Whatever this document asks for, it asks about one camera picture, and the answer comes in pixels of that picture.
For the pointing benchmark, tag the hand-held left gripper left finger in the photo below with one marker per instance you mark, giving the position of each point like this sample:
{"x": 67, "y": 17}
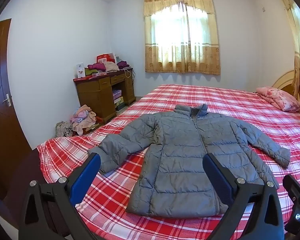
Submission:
{"x": 88, "y": 173}

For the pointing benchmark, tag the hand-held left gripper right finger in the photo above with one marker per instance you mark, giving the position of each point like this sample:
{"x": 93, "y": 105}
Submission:
{"x": 218, "y": 178}

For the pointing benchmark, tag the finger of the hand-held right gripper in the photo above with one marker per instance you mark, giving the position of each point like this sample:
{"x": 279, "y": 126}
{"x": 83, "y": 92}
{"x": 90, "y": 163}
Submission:
{"x": 298, "y": 200}

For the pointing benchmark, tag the grey puffer jacket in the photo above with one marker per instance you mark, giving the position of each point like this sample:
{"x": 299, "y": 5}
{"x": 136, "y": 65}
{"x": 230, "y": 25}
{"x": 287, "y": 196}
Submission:
{"x": 180, "y": 155}

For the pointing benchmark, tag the pile of pastel clothes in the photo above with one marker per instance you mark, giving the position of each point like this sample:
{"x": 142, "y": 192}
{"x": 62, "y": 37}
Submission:
{"x": 83, "y": 118}

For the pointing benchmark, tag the green folded clothes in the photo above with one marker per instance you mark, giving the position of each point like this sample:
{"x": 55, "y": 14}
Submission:
{"x": 90, "y": 72}

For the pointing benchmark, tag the magenta folded clothes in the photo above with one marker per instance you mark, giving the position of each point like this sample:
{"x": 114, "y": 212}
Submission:
{"x": 97, "y": 66}

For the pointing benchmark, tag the beige folded clothes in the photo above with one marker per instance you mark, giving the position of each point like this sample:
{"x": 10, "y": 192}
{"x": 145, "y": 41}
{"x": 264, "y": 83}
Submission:
{"x": 111, "y": 66}

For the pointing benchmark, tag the purple folded clothes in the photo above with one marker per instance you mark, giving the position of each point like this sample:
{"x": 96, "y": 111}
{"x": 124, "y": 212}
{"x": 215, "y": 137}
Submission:
{"x": 123, "y": 64}

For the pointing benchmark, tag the grey patterned cloth bundle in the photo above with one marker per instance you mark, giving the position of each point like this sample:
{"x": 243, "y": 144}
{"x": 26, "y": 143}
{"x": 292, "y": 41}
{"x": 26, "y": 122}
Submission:
{"x": 63, "y": 129}

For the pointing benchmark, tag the brown wooden desk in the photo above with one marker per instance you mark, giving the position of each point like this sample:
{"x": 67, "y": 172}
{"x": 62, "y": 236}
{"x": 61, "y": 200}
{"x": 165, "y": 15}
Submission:
{"x": 92, "y": 95}

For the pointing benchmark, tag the bed with red plaid sheet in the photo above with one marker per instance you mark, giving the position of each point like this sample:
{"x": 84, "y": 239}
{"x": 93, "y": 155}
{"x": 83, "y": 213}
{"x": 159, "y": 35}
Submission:
{"x": 215, "y": 100}

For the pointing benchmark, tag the stack of boxes under desk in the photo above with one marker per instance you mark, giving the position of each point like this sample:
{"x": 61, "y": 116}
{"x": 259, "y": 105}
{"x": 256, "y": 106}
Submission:
{"x": 117, "y": 97}

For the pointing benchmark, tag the flat red box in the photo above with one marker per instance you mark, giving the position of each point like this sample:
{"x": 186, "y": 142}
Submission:
{"x": 87, "y": 78}

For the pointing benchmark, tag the brown wooden door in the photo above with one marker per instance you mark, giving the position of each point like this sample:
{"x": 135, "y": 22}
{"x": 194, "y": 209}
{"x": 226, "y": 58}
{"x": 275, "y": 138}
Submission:
{"x": 2, "y": 130}

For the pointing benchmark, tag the pink floral folded quilt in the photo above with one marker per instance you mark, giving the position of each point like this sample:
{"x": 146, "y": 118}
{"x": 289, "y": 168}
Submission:
{"x": 280, "y": 98}

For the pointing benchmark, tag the white product box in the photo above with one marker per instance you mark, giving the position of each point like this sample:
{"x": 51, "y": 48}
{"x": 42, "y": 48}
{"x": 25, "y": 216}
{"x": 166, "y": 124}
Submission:
{"x": 80, "y": 70}

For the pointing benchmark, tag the red cardboard box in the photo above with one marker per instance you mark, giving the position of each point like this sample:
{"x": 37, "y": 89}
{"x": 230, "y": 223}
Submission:
{"x": 103, "y": 58}

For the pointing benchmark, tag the wooden headboard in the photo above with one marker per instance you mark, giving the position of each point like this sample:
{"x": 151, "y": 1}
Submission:
{"x": 286, "y": 80}

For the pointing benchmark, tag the beige patterned window curtain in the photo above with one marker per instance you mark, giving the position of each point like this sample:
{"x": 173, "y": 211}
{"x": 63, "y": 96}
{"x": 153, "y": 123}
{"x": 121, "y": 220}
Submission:
{"x": 182, "y": 55}

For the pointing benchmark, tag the beige patterned side curtain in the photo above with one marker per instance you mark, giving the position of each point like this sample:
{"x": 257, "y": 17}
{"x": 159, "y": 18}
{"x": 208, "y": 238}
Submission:
{"x": 298, "y": 55}

